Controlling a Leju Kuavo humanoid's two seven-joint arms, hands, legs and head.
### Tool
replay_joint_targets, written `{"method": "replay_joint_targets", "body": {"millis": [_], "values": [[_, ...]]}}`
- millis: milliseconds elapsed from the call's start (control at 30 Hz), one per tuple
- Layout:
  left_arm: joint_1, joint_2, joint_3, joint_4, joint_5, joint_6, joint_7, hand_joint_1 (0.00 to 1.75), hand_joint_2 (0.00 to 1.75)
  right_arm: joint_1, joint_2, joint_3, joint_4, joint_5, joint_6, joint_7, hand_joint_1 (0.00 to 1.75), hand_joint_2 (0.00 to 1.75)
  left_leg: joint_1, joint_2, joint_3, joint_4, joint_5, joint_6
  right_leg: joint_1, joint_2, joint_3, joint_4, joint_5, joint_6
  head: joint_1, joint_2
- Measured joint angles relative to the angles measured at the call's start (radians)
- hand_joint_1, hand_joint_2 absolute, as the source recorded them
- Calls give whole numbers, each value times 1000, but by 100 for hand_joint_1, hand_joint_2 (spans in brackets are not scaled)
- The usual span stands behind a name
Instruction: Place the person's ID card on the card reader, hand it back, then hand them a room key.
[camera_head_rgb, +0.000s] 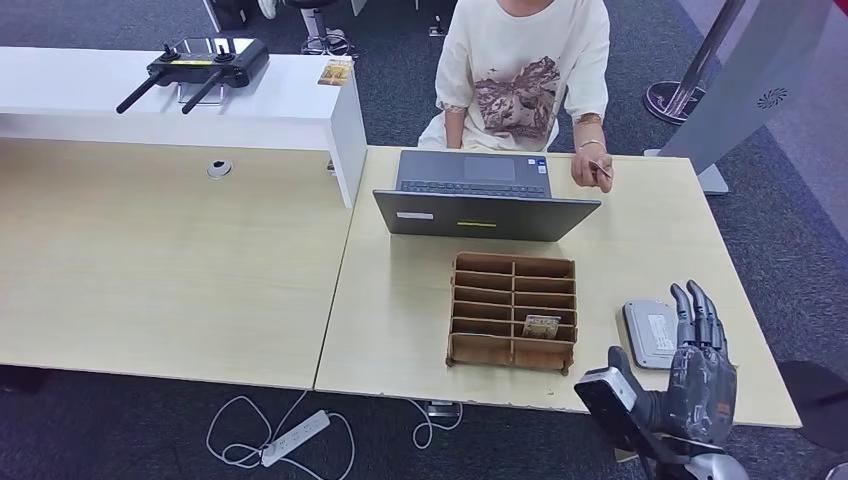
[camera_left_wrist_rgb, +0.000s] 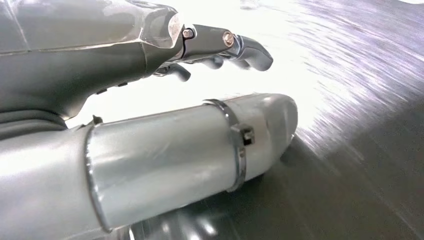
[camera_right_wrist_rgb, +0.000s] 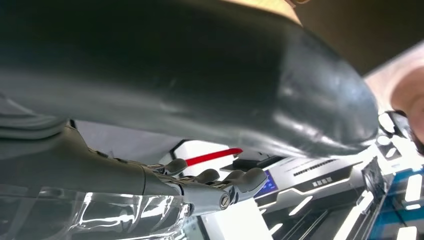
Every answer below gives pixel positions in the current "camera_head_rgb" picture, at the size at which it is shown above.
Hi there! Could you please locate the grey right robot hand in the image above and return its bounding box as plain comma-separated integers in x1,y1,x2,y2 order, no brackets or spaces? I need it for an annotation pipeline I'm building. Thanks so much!
607,278,739,448

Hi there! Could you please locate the person's left hand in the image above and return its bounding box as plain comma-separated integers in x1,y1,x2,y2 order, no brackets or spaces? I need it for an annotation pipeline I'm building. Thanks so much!
570,146,616,195

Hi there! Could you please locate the hotel room key card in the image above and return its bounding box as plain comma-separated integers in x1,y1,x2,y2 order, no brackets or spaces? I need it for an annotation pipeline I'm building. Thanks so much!
521,313,562,340

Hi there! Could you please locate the grey card reader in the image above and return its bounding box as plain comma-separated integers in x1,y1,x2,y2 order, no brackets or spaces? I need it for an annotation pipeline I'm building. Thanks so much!
621,299,680,371

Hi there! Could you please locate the person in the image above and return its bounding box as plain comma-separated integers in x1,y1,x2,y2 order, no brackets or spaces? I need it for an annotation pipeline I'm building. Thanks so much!
417,0,616,195

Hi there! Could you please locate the wooden card organizer box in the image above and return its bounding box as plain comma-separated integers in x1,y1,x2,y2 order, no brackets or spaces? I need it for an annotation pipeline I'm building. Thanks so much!
445,250,579,377

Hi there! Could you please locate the yellow printed card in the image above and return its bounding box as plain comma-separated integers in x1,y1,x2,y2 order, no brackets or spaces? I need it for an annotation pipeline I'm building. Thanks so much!
317,58,354,87

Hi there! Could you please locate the metal stanchion with round base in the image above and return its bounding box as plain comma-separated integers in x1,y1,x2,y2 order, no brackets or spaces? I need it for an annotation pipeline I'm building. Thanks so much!
643,0,747,126

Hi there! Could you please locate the dark round floor base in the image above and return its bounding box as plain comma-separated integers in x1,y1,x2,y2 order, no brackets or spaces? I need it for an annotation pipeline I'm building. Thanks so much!
776,359,848,453

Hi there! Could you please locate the grey laptop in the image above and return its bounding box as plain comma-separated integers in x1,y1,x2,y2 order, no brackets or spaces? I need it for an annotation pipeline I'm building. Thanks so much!
372,149,603,243

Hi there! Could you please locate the grey kiosk panel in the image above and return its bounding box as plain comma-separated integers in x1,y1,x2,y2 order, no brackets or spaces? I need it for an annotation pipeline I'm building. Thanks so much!
643,0,833,197

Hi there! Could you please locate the grey power adapter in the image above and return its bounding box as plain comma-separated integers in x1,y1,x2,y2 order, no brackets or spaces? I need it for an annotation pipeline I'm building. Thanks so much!
423,399,463,420

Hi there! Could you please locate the stool base with footring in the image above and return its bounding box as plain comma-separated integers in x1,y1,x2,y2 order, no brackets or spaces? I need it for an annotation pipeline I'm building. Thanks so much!
291,0,359,58

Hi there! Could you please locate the black remote controller with antennas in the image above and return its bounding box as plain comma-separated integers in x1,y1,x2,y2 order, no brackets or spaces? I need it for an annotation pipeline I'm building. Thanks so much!
115,35,271,115

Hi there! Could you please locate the white power strip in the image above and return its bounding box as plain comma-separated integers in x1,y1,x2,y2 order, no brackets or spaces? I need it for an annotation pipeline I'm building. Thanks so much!
260,409,333,468

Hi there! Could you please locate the white raised counter shelf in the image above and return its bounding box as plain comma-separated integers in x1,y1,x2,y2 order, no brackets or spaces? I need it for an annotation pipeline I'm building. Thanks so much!
0,44,368,209

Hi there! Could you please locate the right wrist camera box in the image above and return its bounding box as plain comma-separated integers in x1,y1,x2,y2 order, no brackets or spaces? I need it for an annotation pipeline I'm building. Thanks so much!
573,366,727,465

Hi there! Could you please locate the white looped cable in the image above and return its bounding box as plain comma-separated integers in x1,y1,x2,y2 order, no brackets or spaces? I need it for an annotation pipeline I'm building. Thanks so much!
405,397,465,450

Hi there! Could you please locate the white power strip cable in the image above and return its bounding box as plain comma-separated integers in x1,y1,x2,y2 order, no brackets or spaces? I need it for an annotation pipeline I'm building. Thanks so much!
205,390,357,480

